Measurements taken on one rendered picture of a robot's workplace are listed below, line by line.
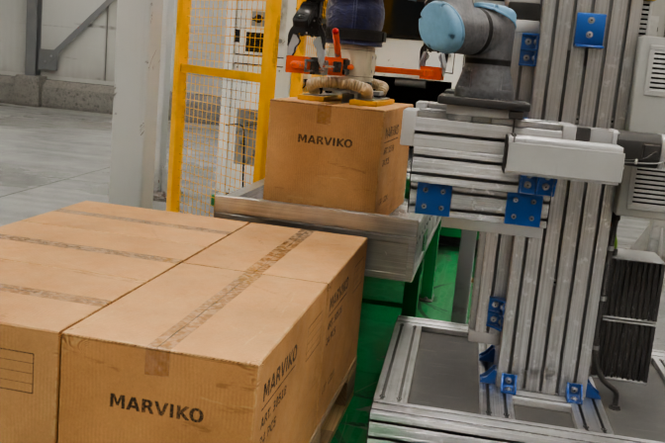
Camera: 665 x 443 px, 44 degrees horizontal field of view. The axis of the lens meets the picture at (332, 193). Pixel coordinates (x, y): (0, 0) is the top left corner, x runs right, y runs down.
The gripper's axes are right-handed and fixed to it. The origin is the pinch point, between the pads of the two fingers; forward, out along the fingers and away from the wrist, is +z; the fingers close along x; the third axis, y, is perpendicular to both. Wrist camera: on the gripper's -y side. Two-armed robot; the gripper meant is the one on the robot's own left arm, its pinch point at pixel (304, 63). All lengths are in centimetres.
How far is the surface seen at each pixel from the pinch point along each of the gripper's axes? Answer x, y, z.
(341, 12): 3, 50, -18
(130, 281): 18, -66, 54
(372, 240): -22, 24, 56
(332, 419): -21, -7, 106
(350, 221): -14, 23, 50
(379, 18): -9, 56, -18
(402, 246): -31, 24, 56
